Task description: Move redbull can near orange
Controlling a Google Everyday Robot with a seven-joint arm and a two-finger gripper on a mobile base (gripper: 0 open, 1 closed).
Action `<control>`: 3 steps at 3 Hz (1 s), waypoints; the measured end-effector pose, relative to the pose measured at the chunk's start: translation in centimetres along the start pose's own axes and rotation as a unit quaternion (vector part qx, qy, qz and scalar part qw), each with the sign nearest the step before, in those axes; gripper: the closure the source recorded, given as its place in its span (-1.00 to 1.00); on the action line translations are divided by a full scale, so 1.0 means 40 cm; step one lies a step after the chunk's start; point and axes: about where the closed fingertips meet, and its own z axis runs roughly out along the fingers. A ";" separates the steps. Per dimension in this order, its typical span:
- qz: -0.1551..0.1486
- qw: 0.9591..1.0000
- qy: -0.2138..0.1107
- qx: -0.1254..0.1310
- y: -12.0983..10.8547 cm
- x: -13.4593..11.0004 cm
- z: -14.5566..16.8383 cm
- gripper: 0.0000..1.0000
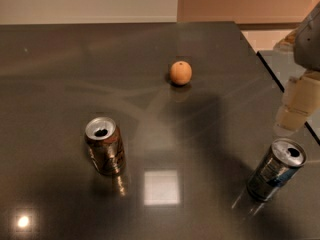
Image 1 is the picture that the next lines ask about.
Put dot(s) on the silver blue redbull can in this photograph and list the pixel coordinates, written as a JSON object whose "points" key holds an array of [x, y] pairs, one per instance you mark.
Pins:
{"points": [[281, 162]]}

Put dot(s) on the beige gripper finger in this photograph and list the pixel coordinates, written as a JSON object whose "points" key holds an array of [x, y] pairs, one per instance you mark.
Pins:
{"points": [[300, 100]]}

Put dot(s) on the brown soda can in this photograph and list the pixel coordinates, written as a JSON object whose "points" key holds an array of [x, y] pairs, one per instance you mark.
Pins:
{"points": [[105, 145]]}

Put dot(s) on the orange fruit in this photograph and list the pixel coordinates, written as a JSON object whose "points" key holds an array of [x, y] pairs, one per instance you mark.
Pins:
{"points": [[180, 73]]}

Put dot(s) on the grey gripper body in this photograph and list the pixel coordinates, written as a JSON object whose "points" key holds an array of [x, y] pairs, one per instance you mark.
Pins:
{"points": [[308, 45]]}

